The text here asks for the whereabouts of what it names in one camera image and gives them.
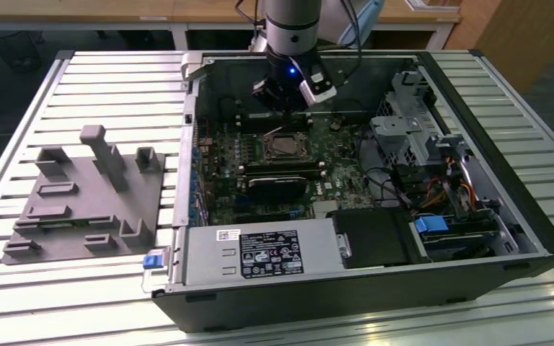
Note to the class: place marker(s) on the silver CPU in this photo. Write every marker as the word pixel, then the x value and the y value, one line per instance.
pixel 284 146

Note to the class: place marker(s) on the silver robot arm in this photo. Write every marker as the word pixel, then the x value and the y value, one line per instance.
pixel 291 21

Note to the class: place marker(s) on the black RAM slot bank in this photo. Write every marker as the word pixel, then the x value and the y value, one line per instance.
pixel 257 120
pixel 281 169

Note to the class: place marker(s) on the metal drive cage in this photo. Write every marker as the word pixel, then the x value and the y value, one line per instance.
pixel 402 126

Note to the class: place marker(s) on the green motherboard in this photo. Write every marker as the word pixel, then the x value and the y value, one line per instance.
pixel 348 173

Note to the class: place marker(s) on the black graphics card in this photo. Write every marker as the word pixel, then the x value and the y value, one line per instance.
pixel 276 187

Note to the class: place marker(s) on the silver chipset heatsink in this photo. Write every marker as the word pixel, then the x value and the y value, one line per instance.
pixel 325 209

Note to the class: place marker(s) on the clear plastic tray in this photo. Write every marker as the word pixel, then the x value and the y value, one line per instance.
pixel 432 3

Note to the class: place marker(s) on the black plastic air shroud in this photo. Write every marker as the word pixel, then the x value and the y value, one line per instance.
pixel 372 238

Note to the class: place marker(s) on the blue disk carrier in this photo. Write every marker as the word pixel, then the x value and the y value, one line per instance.
pixel 430 225

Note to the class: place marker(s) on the silver power supply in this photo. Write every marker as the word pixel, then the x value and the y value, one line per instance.
pixel 209 259

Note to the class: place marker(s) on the wooden cabinet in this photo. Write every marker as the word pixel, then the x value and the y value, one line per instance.
pixel 522 39

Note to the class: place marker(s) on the grey parts rack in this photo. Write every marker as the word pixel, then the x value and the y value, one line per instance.
pixel 89 216

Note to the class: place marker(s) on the dark round bin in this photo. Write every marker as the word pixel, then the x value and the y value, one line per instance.
pixel 14 50

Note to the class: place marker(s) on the blue case latch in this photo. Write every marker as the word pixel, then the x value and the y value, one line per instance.
pixel 152 261

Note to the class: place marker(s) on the green RAM stick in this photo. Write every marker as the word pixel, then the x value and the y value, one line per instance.
pixel 65 225

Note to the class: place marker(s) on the black PC case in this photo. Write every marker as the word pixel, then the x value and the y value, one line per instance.
pixel 353 306

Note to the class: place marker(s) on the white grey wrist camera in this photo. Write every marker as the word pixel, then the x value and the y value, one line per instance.
pixel 320 95

